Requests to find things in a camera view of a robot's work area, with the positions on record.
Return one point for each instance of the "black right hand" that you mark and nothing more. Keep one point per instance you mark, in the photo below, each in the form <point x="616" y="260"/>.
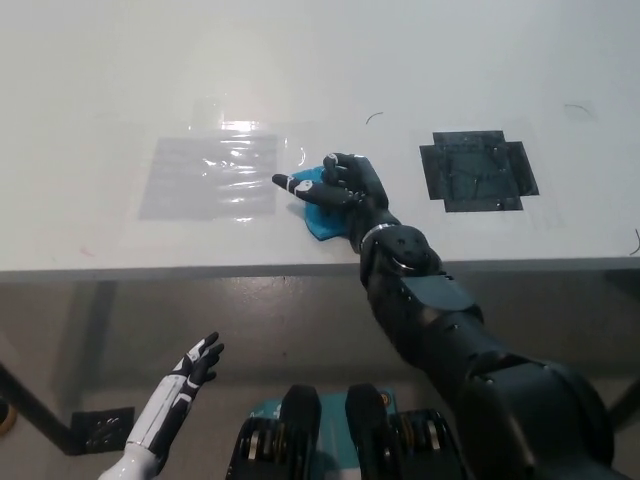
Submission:
<point x="365" y="190"/>

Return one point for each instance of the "white and black left hand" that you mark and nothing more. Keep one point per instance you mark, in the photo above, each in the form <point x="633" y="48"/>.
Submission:
<point x="170" y="400"/>

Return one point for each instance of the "blue wavy sponge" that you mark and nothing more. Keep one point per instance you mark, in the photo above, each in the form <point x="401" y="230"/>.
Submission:
<point x="325" y="225"/>

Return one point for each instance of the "black tape marked spot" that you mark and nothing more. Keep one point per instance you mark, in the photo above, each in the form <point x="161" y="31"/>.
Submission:
<point x="475" y="170"/>

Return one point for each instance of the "black and teal robot torso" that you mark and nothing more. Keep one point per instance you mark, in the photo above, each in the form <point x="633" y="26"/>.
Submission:
<point x="300" y="440"/>

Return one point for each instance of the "black table leg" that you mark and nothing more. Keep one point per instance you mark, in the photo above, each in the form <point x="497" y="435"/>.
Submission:
<point x="625" y="400"/>
<point x="35" y="407"/>

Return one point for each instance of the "grey taped patch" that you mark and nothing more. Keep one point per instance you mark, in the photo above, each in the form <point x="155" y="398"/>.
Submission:
<point x="210" y="180"/>

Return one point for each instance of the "yellow round object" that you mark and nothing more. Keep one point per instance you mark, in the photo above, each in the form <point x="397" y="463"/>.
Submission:
<point x="5" y="419"/>

